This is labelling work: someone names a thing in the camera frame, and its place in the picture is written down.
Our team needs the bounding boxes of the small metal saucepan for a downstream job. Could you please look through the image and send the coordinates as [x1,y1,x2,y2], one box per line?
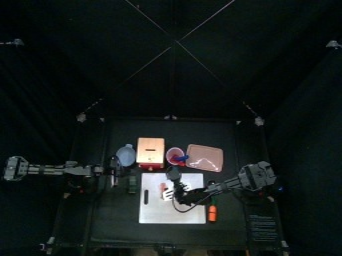
[165,165,185,188]

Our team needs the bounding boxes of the light blue bowl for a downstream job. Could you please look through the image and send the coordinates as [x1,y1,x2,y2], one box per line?
[115,143,138,168]

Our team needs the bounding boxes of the orange toy carrot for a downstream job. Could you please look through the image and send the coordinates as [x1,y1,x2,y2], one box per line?
[207,196,219,223]

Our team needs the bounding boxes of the white cutting board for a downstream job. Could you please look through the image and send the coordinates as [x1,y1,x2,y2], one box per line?
[138,171,209,225]

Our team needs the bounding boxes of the wooden box with red front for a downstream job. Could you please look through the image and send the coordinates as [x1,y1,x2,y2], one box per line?
[135,137,166,172]

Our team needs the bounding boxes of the red plastic cup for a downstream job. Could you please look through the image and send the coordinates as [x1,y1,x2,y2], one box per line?
[165,146,186,167]

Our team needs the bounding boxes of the pink plastic tray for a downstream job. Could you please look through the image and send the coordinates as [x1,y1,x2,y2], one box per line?
[185,143,225,173]

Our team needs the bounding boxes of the white text label sticker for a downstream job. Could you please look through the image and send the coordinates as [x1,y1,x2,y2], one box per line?
[247,213,281,242]

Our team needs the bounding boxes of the thin diagonal brace wire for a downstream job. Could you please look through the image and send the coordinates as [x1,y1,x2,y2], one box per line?
[123,0,265,123]
[82,0,237,116]

